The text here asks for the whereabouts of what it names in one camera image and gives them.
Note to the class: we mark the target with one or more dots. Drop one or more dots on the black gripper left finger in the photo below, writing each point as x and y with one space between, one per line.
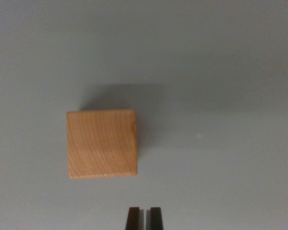
134 219

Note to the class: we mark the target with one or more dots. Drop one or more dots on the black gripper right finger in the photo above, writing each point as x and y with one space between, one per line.
156 219

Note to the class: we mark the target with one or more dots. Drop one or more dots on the wooden cube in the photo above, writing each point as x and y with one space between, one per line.
100 143

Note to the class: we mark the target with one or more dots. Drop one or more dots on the light blue plastic bin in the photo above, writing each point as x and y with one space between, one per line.
206 60

